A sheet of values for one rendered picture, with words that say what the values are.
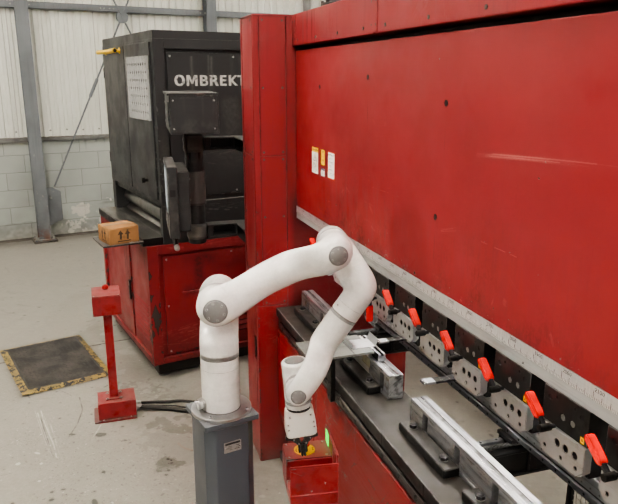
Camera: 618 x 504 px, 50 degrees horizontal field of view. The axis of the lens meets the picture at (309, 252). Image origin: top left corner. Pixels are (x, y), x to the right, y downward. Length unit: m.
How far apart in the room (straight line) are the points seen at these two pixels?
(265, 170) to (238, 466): 1.55
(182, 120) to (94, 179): 5.99
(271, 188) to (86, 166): 6.11
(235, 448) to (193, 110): 1.74
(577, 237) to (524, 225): 0.18
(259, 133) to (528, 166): 1.83
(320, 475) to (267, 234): 1.42
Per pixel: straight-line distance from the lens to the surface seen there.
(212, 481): 2.21
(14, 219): 9.15
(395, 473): 2.25
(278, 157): 3.25
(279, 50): 3.23
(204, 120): 3.31
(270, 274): 1.96
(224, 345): 2.03
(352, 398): 2.51
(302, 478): 2.26
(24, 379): 5.02
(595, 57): 1.46
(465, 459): 2.08
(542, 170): 1.58
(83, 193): 9.23
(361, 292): 2.00
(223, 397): 2.10
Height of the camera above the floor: 2.02
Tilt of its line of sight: 15 degrees down
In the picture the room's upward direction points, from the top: straight up
